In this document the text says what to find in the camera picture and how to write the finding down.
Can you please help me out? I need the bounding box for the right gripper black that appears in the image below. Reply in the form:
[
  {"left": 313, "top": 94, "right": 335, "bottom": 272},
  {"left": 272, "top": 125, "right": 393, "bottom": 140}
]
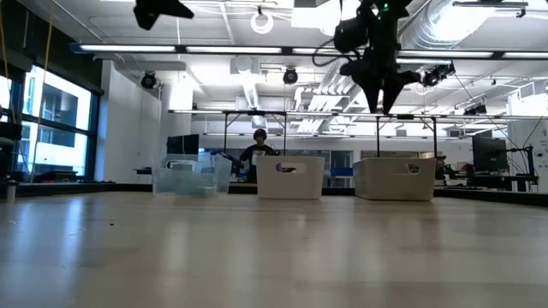
[{"left": 341, "top": 25, "right": 423, "bottom": 116}]

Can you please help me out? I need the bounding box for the black background gantry stand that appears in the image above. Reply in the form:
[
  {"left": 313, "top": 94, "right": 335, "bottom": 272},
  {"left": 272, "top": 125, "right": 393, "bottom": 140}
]
[
  {"left": 222, "top": 110, "right": 288, "bottom": 158},
  {"left": 375, "top": 113, "right": 438, "bottom": 159}
]

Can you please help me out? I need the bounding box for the white led light bar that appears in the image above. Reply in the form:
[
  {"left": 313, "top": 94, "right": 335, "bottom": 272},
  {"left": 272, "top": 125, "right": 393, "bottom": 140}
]
[
  {"left": 186, "top": 45, "right": 283, "bottom": 55},
  {"left": 79, "top": 44, "right": 177, "bottom": 54},
  {"left": 397, "top": 50, "right": 494, "bottom": 59},
  {"left": 292, "top": 46, "right": 343, "bottom": 56},
  {"left": 503, "top": 50, "right": 548, "bottom": 60}
]

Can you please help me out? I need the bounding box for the small black ceiling fixture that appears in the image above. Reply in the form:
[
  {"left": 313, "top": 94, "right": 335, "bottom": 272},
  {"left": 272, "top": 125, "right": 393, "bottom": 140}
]
[{"left": 463, "top": 102, "right": 489, "bottom": 116}]

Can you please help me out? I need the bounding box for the black computer monitor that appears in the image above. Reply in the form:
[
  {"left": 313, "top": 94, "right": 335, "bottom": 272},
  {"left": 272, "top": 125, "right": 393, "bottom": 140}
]
[
  {"left": 473, "top": 135, "right": 509, "bottom": 171},
  {"left": 165, "top": 133, "right": 200, "bottom": 156}
]

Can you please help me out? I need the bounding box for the person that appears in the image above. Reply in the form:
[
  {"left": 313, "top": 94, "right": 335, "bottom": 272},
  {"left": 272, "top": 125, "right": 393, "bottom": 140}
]
[{"left": 238, "top": 127, "right": 275, "bottom": 184}]

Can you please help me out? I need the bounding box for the large window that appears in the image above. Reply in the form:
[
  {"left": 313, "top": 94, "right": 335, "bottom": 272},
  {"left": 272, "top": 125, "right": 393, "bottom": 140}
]
[{"left": 0, "top": 63, "right": 102, "bottom": 181}]

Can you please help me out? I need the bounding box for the black ceiling track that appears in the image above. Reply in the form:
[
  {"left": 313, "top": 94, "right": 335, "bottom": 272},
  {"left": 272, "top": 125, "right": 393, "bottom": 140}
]
[{"left": 452, "top": 0, "right": 530, "bottom": 19}]

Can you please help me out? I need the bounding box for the black boom stand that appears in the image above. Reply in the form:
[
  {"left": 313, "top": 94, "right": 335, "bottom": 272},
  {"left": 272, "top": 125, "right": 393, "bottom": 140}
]
[{"left": 503, "top": 144, "right": 537, "bottom": 192}]

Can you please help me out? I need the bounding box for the clear plastic bin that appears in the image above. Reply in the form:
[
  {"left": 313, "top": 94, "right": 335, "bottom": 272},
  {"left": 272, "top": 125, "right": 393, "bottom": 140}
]
[{"left": 152, "top": 153, "right": 234, "bottom": 198}]

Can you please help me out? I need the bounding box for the black equipment by window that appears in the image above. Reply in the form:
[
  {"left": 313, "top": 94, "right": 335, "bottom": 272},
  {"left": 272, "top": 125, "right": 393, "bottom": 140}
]
[{"left": 0, "top": 121, "right": 25, "bottom": 183}]

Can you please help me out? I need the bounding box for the black light rail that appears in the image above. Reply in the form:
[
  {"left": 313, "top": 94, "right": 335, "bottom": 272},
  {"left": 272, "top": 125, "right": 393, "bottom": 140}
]
[{"left": 70, "top": 41, "right": 548, "bottom": 61}]

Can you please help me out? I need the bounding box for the black ceiling camera cluster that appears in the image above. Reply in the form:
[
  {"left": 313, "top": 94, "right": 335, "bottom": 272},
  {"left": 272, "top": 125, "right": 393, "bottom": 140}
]
[{"left": 418, "top": 62, "right": 457, "bottom": 89}]

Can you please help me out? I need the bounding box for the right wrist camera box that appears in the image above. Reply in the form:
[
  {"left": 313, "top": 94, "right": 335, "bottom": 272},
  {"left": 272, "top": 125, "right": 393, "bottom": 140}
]
[{"left": 333, "top": 16, "right": 370, "bottom": 55}]

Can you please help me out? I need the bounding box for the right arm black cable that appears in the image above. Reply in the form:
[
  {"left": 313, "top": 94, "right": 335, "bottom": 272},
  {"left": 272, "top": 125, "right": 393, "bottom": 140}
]
[{"left": 311, "top": 37, "right": 363, "bottom": 68}]

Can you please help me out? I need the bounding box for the silver ventilation duct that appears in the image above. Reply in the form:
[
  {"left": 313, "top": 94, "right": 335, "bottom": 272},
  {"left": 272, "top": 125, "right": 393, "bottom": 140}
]
[{"left": 397, "top": 0, "right": 497, "bottom": 86}]

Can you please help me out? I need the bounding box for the white plastic handled bin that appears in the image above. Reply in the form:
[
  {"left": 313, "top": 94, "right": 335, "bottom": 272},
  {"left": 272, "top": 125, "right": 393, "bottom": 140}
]
[
  {"left": 255, "top": 155, "right": 326, "bottom": 200},
  {"left": 352, "top": 157, "right": 438, "bottom": 202}
]

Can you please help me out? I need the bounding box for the white hanging ring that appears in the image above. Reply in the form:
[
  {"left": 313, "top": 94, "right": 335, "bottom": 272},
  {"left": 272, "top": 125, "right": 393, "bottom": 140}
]
[{"left": 249, "top": 10, "right": 275, "bottom": 35}]

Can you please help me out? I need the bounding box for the yellow hanging cable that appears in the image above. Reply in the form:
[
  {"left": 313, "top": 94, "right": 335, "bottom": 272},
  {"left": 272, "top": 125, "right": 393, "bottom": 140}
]
[{"left": 28, "top": 0, "right": 56, "bottom": 184}]

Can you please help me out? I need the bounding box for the black aluminium table frame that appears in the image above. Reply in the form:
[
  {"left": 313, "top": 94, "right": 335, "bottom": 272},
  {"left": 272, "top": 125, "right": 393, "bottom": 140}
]
[{"left": 0, "top": 181, "right": 548, "bottom": 209}]

